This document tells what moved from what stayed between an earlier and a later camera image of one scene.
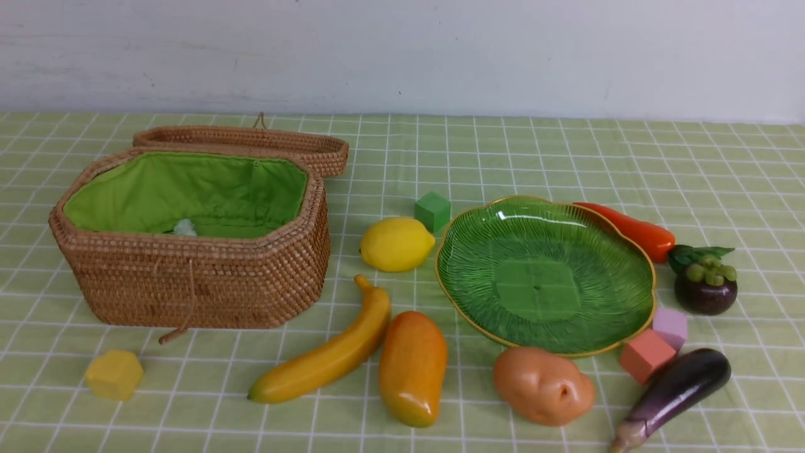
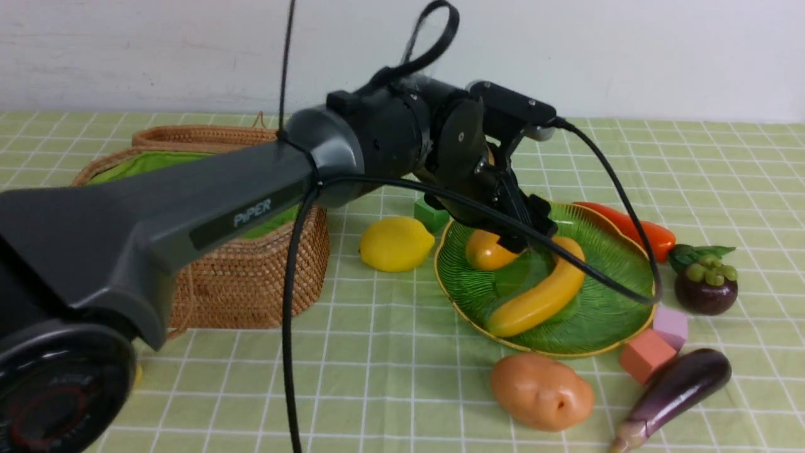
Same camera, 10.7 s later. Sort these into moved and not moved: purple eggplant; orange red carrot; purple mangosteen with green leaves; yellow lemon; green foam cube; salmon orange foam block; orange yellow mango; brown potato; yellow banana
Moved: orange yellow mango; brown potato; yellow banana
Not moved: green foam cube; yellow lemon; orange red carrot; salmon orange foam block; purple mangosteen with green leaves; purple eggplant
